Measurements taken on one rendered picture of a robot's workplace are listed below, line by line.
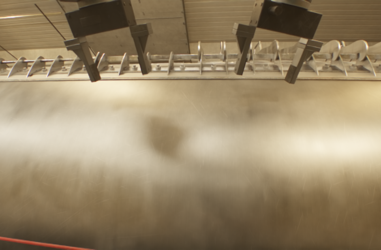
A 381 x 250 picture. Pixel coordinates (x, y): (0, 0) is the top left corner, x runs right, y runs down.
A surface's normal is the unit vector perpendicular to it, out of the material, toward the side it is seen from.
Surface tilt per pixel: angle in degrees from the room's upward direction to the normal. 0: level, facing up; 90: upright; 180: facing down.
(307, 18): 114
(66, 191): 67
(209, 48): 90
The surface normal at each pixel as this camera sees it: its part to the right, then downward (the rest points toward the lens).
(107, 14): -0.12, 0.50
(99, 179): -0.10, -0.32
